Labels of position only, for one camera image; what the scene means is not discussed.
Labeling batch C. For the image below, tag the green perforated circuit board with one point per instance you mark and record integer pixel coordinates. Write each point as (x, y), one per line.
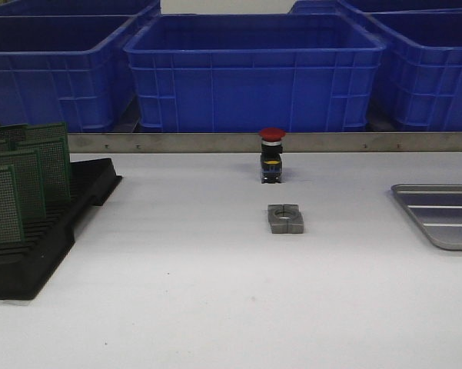
(11, 228)

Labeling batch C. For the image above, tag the left blue plastic crate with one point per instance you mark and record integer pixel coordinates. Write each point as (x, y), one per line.
(70, 69)

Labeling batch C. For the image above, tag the steel table edge rail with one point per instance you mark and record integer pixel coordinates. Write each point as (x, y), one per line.
(249, 142)

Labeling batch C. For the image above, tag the blue plastic crate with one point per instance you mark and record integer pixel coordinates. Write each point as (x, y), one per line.
(419, 82)
(70, 69)
(242, 73)

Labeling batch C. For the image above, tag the far left blue crate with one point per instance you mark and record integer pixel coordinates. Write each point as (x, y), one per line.
(25, 8)

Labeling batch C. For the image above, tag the centre blue plastic crate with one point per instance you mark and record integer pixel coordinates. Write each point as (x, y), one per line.
(242, 73)

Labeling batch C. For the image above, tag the red emergency stop button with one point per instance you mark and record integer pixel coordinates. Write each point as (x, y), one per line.
(271, 150)

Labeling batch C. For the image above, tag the black slotted board rack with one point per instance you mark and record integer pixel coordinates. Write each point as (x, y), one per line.
(26, 267)

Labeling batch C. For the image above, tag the silver metal tray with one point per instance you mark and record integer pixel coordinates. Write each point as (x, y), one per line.
(435, 209)

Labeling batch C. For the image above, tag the grey metal clamp block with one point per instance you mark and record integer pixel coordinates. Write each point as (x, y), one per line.
(285, 219)

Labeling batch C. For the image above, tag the right blue plastic crate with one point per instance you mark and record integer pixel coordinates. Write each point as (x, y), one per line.
(419, 82)

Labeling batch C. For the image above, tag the far right blue crate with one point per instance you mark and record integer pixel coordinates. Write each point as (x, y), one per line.
(367, 6)

